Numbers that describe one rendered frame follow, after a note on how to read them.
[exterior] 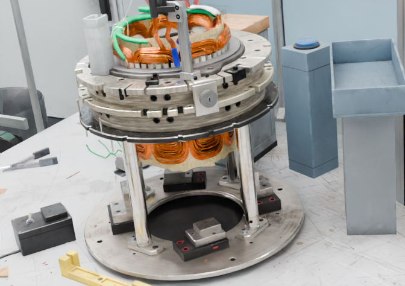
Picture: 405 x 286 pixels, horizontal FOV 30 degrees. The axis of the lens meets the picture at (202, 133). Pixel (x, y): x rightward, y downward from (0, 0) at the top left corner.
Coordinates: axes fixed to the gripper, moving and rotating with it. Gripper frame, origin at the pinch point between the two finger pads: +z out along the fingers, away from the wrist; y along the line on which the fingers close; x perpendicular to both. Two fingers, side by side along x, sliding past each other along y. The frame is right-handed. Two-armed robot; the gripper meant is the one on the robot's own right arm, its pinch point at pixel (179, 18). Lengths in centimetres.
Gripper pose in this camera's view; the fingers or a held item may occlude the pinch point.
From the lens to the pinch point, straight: 149.7
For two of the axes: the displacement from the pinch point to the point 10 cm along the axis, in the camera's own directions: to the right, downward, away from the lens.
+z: 1.4, 9.1, 4.0
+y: -5.5, 4.0, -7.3
